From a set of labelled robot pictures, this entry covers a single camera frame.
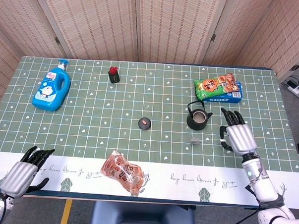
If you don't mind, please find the grey tea bag with string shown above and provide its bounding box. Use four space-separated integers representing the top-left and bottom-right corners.
190 136 226 147

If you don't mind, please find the black ink bottle red cap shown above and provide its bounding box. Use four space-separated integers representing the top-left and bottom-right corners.
108 65 121 84

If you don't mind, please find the green snack bag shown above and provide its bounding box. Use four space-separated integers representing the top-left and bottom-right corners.
192 71 241 103

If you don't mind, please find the green checked tablecloth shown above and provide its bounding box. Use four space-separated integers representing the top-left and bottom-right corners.
0 55 299 210

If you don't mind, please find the black iron teapot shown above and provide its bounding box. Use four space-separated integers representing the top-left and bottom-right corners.
185 99 214 132

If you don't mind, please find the woven folding screen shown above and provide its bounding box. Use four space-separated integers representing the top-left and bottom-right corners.
0 0 299 133

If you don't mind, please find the brown bread packet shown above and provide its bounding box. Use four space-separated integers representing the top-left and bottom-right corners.
99 149 150 195

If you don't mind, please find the blue Oreo box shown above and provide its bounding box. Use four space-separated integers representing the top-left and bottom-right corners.
202 79 243 104

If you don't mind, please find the blue detergent bottle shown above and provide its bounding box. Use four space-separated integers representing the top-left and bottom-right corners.
31 58 72 112

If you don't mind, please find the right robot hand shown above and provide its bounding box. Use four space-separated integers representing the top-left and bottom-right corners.
218 107 260 157

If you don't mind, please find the black teapot lid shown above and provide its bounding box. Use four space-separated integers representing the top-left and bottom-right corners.
138 116 152 130

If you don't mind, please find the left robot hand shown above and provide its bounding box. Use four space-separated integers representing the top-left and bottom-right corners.
0 144 56 200

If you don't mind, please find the dark blue chair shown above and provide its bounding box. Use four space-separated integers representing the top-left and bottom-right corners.
90 200 197 224

